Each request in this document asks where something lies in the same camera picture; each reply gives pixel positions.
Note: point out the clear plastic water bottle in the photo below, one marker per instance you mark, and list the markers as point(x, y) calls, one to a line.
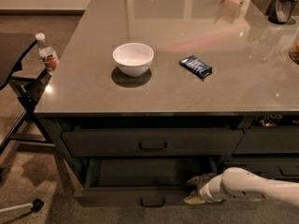
point(47, 53)

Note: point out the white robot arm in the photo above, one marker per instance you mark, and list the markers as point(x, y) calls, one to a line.
point(237, 184)

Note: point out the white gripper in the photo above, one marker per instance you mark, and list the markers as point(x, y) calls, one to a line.
point(205, 190)

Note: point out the grey counter cabinet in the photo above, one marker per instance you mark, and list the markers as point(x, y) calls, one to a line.
point(254, 82)

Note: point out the white ceramic bowl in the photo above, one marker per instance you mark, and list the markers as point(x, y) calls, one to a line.
point(133, 59)

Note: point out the glass jar with snacks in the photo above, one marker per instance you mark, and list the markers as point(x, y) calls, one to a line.
point(294, 49)

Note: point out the white pole black foot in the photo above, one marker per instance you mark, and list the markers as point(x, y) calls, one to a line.
point(34, 206)

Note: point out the blue snack bar wrapper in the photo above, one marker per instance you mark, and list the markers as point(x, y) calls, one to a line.
point(197, 67)

